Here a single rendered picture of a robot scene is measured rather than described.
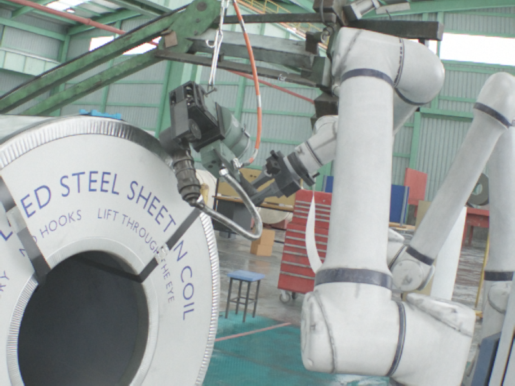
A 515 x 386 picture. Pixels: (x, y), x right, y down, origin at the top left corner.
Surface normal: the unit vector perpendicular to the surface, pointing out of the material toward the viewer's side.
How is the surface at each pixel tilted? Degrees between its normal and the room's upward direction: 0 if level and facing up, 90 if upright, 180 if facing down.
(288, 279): 90
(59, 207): 90
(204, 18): 90
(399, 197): 90
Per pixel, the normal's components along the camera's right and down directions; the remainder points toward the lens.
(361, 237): -0.03, -0.36
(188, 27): -0.20, -0.02
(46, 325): -0.41, -0.54
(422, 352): 0.02, 0.04
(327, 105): -0.54, 0.48
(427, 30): -0.73, -0.10
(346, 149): -0.72, -0.33
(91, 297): -0.56, 0.09
